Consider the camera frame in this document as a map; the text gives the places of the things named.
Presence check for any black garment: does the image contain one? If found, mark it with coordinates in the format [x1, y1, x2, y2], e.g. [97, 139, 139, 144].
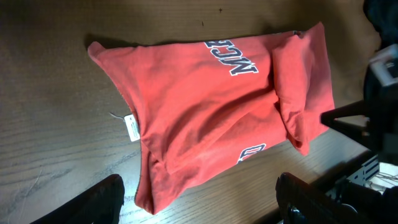
[363, 0, 397, 44]

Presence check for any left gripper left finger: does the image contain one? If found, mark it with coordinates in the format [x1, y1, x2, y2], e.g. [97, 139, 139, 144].
[33, 174, 125, 224]

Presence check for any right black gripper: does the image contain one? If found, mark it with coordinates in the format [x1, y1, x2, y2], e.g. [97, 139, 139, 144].
[320, 68, 397, 165]

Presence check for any red t-shirt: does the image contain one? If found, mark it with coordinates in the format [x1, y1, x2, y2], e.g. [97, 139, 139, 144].
[88, 23, 335, 214]

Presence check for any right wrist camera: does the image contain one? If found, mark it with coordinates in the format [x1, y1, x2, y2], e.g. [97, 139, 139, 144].
[369, 44, 397, 87]

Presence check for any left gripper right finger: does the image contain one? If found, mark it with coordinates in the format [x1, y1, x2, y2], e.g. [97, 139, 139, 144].
[275, 172, 370, 224]

